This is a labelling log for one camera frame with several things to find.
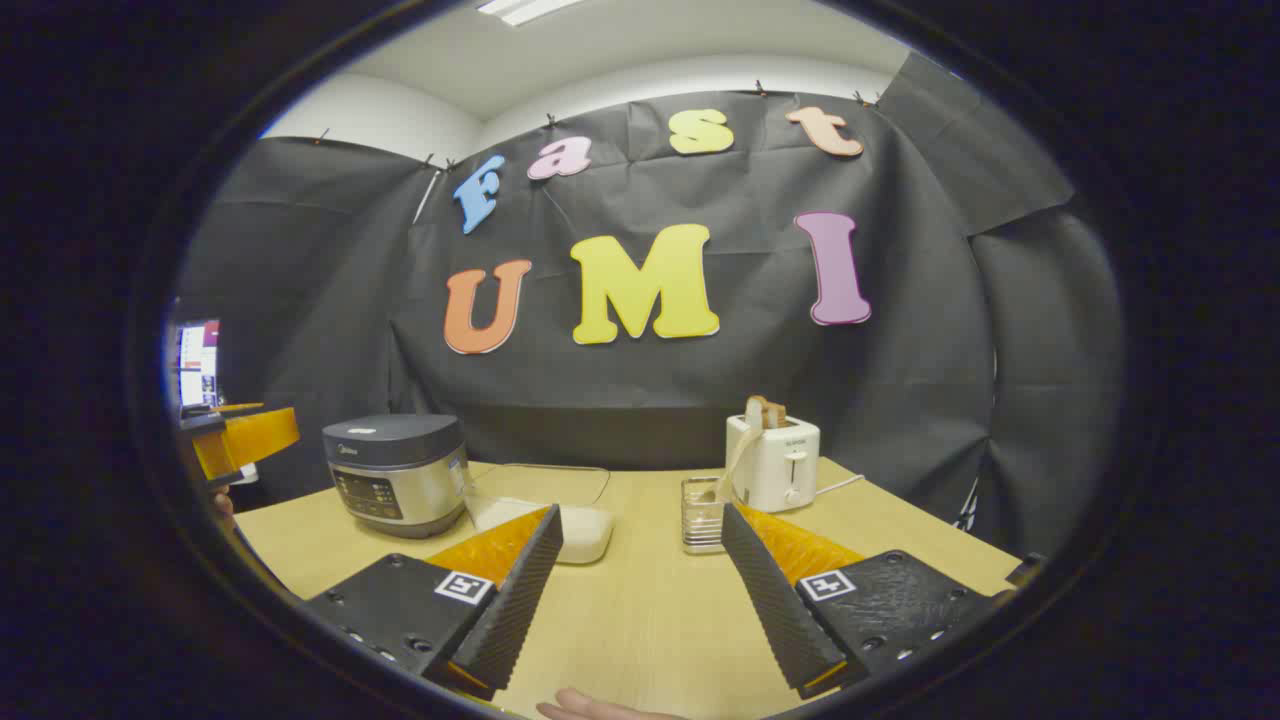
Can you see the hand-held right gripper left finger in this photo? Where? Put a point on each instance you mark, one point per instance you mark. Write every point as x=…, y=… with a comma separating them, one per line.
x=515, y=610

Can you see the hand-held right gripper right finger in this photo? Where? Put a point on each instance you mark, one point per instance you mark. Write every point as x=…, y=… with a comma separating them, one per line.
x=775, y=610

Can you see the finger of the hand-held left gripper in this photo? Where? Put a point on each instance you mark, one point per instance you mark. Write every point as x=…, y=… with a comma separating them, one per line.
x=250, y=435

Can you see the grey black rice cooker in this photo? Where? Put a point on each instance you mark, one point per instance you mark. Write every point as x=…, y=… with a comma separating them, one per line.
x=395, y=470

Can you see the computer monitor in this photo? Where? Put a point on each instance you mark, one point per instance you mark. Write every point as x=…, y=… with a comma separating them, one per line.
x=198, y=365

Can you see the clear plastic container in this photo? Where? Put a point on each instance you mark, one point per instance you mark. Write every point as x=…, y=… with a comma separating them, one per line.
x=540, y=480

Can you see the white toaster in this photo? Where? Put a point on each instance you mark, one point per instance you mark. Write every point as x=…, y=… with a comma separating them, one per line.
x=790, y=460

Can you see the brown bread slice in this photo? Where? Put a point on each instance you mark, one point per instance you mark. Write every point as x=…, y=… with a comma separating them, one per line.
x=775, y=413

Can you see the pale bread slice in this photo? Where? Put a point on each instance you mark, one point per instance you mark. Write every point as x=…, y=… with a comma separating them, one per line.
x=754, y=412

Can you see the black backdrop cloth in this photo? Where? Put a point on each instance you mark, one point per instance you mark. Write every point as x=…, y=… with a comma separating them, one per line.
x=700, y=390

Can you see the ceiling light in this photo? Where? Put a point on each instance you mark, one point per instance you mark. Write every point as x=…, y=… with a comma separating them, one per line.
x=525, y=10

